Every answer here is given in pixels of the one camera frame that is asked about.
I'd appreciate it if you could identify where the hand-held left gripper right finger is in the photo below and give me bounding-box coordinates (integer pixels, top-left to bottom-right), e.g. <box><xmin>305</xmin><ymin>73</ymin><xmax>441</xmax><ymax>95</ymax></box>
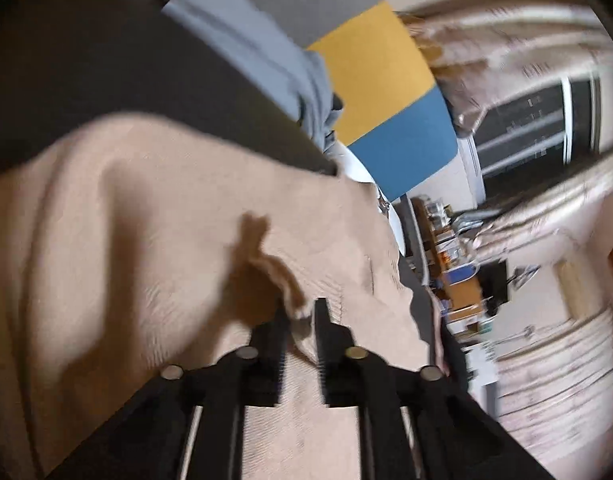
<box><xmin>313</xmin><ymin>297</ymin><xmax>557</xmax><ymax>480</ymax></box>

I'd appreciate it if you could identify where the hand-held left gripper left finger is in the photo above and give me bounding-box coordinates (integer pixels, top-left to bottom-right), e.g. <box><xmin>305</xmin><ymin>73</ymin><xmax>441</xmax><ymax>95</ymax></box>
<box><xmin>44</xmin><ymin>305</ymin><xmax>290</xmax><ymax>480</ymax></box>

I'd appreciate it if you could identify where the cluttered wooden desk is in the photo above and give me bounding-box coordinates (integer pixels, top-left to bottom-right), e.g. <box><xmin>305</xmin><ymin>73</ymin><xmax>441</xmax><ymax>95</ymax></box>
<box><xmin>411</xmin><ymin>195</ymin><xmax>512</xmax><ymax>343</ymax></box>

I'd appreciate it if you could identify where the grey-blue garment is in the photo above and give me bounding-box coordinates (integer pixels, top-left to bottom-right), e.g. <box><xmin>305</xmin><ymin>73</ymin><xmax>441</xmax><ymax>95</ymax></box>
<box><xmin>161</xmin><ymin>0</ymin><xmax>344</xmax><ymax>153</ymax></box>

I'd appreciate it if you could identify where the grey yellow blue chair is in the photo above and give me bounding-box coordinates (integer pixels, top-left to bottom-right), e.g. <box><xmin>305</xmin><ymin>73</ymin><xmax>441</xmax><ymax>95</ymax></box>
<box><xmin>226</xmin><ymin>0</ymin><xmax>459</xmax><ymax>201</ymax></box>

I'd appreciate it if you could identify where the beige knit sweater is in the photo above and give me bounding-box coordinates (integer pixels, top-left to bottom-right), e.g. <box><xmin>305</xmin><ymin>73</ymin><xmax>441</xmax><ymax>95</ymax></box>
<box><xmin>0</xmin><ymin>112</ymin><xmax>449</xmax><ymax>480</ymax></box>

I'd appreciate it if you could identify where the beige patterned curtain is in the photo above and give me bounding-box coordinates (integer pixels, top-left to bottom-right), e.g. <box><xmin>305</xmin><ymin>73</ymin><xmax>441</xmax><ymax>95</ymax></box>
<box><xmin>401</xmin><ymin>0</ymin><xmax>613</xmax><ymax>136</ymax></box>
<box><xmin>466</xmin><ymin>150</ymin><xmax>613</xmax><ymax>461</ymax></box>

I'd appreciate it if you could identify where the dark window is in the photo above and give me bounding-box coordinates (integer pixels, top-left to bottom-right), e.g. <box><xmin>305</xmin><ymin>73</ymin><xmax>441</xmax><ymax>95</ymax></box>
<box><xmin>471</xmin><ymin>77</ymin><xmax>602</xmax><ymax>181</ymax></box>

